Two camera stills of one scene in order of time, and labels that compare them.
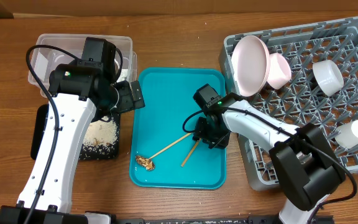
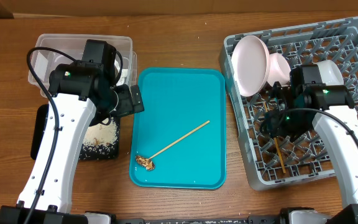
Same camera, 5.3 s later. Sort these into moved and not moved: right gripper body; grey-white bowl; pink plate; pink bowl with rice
Moved: right gripper body
Not moved: grey-white bowl; pink plate; pink bowl with rice
